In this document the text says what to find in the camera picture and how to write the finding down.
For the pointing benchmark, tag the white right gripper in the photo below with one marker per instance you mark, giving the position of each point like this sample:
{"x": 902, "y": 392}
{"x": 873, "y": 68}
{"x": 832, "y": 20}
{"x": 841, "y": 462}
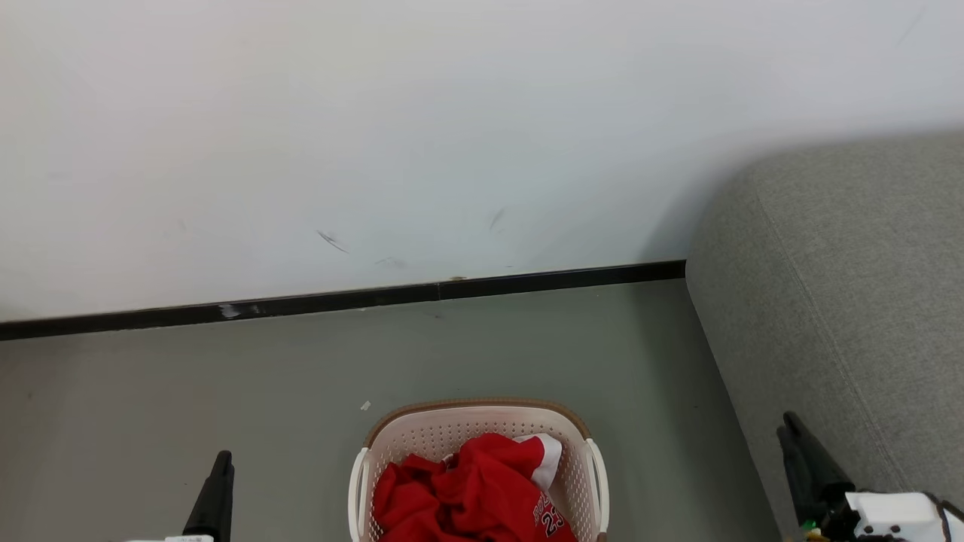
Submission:
{"x": 896, "y": 516}

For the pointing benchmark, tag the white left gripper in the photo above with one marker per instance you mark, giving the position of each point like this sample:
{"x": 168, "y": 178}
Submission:
{"x": 184, "y": 539}

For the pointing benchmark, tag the black baseboard strip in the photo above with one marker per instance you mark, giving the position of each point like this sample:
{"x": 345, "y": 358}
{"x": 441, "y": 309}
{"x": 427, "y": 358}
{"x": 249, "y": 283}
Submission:
{"x": 339, "y": 299}

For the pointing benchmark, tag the cream perforated laundry basket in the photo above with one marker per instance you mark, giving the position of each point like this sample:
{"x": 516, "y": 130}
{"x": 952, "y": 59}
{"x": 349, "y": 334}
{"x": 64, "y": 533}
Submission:
{"x": 452, "y": 429}

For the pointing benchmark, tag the grey fabric sofa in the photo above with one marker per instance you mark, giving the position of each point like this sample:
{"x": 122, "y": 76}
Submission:
{"x": 836, "y": 301}

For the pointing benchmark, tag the red basketball jersey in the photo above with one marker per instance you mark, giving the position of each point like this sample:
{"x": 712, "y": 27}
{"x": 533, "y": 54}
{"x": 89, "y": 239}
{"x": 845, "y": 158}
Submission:
{"x": 474, "y": 489}

